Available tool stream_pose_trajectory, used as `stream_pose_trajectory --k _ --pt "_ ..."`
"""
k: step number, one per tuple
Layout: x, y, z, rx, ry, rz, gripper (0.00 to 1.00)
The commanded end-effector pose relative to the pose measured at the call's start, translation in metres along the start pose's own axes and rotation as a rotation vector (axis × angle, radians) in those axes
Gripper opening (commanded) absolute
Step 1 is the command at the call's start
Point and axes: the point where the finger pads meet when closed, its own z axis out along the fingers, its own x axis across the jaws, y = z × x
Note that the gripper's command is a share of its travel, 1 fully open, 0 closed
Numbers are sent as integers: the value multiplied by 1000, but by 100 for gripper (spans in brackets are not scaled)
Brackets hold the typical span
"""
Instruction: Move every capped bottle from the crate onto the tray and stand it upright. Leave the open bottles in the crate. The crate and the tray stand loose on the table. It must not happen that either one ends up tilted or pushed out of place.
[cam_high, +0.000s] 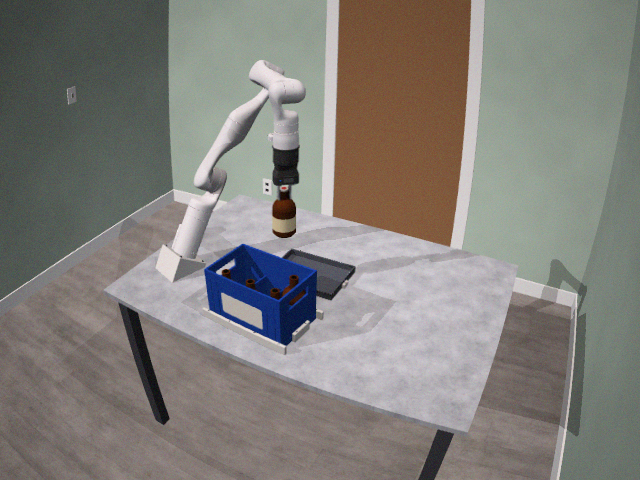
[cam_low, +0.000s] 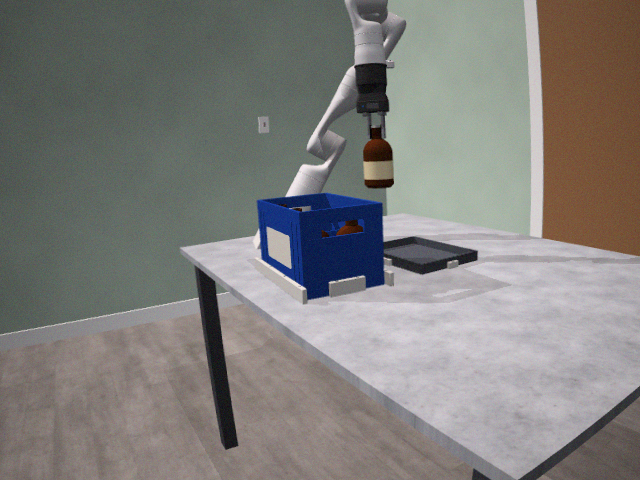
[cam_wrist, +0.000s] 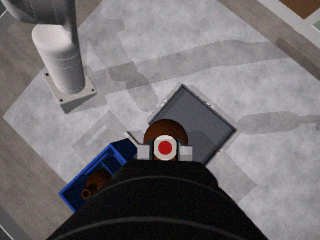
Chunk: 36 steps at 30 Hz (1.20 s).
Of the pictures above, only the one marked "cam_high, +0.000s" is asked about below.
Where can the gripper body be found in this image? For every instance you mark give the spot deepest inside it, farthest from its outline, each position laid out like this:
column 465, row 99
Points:
column 285, row 153

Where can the blue bottle crate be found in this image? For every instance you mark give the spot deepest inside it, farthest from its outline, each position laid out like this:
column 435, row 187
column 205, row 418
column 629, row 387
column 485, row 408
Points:
column 257, row 311

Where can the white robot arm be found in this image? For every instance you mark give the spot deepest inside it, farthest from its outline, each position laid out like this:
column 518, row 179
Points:
column 213, row 179

